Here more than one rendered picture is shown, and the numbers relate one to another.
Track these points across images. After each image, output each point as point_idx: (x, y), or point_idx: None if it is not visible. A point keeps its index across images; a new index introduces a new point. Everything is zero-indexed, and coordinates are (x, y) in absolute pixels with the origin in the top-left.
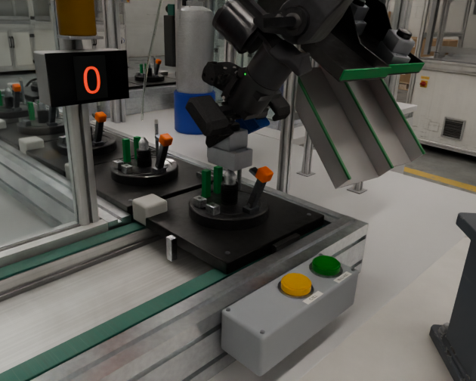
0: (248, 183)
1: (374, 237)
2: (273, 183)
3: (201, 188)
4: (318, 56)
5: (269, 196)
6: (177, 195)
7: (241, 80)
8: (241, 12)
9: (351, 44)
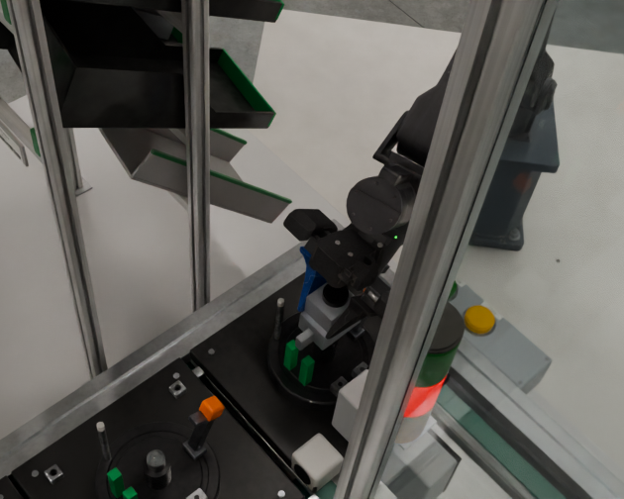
0: (192, 328)
1: (243, 218)
2: (17, 301)
3: (233, 393)
4: (227, 121)
5: (267, 306)
6: (260, 427)
7: (389, 246)
8: (406, 193)
9: (150, 53)
